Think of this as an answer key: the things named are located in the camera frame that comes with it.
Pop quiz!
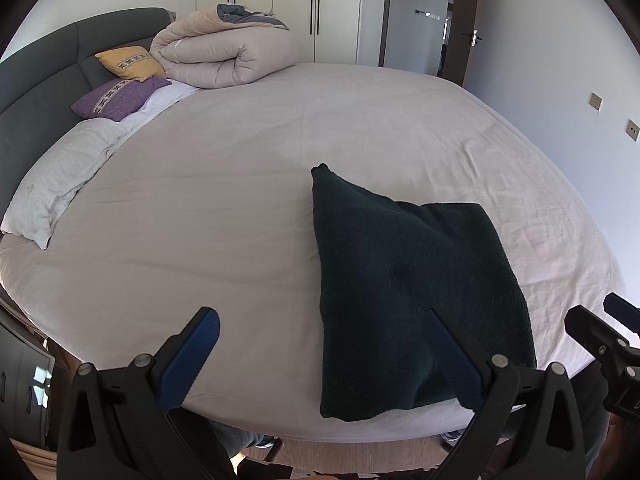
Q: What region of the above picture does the grey padded headboard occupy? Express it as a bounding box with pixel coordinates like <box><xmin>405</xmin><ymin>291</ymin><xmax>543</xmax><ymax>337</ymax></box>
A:
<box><xmin>0</xmin><ymin>7</ymin><xmax>177</xmax><ymax>221</ymax></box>

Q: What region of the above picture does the dark bedside cabinet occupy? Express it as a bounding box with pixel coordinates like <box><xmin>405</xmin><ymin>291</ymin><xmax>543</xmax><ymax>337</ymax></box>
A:
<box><xmin>0</xmin><ymin>305</ymin><xmax>57</xmax><ymax>453</ymax></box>

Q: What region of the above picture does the dark green garment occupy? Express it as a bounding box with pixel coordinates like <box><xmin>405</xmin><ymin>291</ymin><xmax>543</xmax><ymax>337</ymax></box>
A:
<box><xmin>310</xmin><ymin>162</ymin><xmax>537</xmax><ymax>422</ymax></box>

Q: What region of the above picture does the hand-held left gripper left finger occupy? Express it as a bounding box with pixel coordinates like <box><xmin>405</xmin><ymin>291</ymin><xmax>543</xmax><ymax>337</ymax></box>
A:
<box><xmin>56</xmin><ymin>306</ymin><xmax>221</xmax><ymax>480</ymax></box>

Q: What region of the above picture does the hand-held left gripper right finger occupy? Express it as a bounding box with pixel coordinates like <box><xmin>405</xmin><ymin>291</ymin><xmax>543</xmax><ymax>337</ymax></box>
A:
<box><xmin>426</xmin><ymin>308</ymin><xmax>587</xmax><ymax>480</ymax></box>

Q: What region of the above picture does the person's right leg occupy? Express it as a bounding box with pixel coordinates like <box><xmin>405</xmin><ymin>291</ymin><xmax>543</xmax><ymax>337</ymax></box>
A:
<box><xmin>570</xmin><ymin>362</ymin><xmax>615</xmax><ymax>480</ymax></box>

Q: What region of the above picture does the bed with white sheet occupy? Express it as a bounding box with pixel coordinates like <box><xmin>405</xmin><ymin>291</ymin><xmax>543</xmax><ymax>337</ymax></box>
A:
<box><xmin>0</xmin><ymin>62</ymin><xmax>628</xmax><ymax>443</ymax></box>

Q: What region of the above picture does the purple patterned cushion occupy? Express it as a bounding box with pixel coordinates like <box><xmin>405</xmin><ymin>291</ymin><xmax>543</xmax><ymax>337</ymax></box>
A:
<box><xmin>71</xmin><ymin>77</ymin><xmax>172</xmax><ymax>122</ymax></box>

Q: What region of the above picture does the yellow patterned cushion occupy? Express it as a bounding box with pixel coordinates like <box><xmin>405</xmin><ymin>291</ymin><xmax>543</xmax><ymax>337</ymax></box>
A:
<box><xmin>95</xmin><ymin>46</ymin><xmax>167</xmax><ymax>82</ymax></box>

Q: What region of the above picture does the pale speckled pillow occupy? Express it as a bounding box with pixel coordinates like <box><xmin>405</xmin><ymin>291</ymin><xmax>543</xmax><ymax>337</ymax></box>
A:
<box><xmin>0</xmin><ymin>119</ymin><xmax>133</xmax><ymax>251</ymax></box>

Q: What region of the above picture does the white wardrobe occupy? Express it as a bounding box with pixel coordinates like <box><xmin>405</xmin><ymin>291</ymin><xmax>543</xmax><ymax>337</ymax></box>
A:
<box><xmin>195</xmin><ymin>0</ymin><xmax>388</xmax><ymax>67</ymax></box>

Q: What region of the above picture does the brown wooden door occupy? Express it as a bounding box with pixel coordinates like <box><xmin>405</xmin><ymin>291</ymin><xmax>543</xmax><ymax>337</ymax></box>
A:
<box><xmin>440</xmin><ymin>0</ymin><xmax>486</xmax><ymax>89</ymax></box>

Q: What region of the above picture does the person's left leg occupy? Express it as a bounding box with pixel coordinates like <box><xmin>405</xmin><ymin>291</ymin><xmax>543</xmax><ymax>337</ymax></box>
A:
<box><xmin>207</xmin><ymin>419</ymin><xmax>281</xmax><ymax>463</ymax></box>

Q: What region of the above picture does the person's leg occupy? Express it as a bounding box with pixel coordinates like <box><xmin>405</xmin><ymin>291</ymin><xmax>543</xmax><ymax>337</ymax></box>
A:
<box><xmin>207</xmin><ymin>419</ymin><xmax>281</xmax><ymax>463</ymax></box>
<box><xmin>570</xmin><ymin>362</ymin><xmax>615</xmax><ymax>480</ymax></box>

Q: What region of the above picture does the plain white pillow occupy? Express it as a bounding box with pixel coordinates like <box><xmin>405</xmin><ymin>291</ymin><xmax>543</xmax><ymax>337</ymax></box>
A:
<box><xmin>122</xmin><ymin>82</ymin><xmax>203</xmax><ymax>127</ymax></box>

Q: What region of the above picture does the folded beige comforter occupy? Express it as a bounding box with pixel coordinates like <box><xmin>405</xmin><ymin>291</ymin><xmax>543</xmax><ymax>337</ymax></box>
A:
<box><xmin>150</xmin><ymin>3</ymin><xmax>297</xmax><ymax>90</ymax></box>

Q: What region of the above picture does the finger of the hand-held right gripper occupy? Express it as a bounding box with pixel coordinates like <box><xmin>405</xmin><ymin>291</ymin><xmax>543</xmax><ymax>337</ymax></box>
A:
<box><xmin>603</xmin><ymin>292</ymin><xmax>640</xmax><ymax>333</ymax></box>
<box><xmin>565</xmin><ymin>305</ymin><xmax>630</xmax><ymax>361</ymax></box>

